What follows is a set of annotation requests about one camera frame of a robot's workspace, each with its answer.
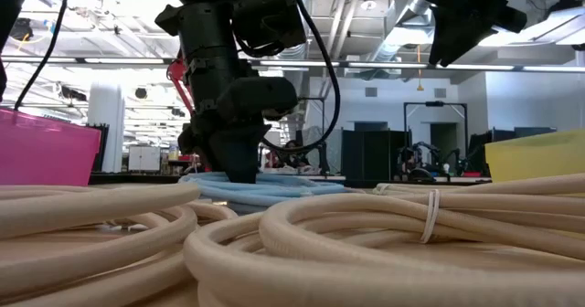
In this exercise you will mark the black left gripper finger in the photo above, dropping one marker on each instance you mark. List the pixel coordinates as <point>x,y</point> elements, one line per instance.
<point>240,158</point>

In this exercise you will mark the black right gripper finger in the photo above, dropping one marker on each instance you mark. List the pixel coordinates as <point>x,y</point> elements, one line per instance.
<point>457,33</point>

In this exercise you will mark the black background robot arm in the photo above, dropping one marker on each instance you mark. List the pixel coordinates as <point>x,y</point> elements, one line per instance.
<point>429,149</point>

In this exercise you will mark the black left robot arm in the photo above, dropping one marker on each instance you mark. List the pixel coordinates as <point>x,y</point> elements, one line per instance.
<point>205,33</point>

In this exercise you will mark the red desk lamp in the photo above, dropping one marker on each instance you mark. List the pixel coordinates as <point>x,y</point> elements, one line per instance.
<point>176,71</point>

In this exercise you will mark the person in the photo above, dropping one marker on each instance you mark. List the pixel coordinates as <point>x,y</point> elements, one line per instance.
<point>292,156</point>

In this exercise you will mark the white cabinet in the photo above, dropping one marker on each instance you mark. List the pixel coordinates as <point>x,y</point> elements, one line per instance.
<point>144,158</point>

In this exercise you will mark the white column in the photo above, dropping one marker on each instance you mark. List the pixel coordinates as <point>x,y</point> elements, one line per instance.
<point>106,110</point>

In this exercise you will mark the black upright panel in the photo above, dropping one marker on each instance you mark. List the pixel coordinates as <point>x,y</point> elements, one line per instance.
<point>101,147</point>

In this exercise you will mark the black partition panel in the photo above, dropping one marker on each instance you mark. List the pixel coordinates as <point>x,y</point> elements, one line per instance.
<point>370,156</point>

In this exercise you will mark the yellow plastic bin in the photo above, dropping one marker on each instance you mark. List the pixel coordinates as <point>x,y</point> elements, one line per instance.
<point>535,158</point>

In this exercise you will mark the pink plastic bin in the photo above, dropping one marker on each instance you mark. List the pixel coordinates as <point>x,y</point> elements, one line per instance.
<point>45,151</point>

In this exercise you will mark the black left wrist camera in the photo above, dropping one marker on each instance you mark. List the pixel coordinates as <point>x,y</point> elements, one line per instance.
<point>260,97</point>

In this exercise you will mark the silver slanted air duct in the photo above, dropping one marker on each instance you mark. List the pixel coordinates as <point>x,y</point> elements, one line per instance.
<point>402,10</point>

